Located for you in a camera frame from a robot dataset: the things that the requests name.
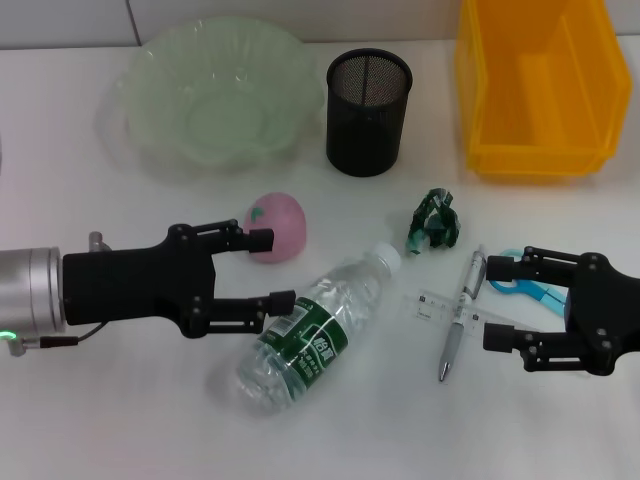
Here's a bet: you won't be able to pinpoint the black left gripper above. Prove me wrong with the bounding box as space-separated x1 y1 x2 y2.
62 218 297 339

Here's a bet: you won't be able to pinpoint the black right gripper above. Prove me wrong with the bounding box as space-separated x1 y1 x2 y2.
482 245 640 376

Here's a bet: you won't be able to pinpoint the blue scissors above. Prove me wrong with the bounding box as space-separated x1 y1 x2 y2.
487 248 571 316

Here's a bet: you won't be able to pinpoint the silver retractable pen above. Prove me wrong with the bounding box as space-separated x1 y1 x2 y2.
438 244 489 384

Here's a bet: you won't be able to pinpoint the pink peach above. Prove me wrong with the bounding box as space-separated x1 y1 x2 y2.
243 192 307 265

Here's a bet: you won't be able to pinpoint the clear plastic ruler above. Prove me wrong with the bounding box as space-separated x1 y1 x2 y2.
403 292 536 334

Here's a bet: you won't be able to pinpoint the clear water bottle green label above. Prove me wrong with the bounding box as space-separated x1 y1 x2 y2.
234 242 402 415

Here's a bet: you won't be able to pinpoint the green plastic wrapper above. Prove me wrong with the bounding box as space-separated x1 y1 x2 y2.
403 187 461 256

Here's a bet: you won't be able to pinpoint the black mesh pen holder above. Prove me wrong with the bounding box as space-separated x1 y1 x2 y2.
325 48 415 178

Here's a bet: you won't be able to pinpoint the translucent green fruit plate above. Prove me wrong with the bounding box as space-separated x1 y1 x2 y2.
94 15 326 174

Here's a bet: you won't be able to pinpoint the yellow plastic bin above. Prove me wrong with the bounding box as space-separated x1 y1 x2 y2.
453 0 634 175

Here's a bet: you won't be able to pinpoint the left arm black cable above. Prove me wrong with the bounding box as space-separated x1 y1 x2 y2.
22 322 109 351

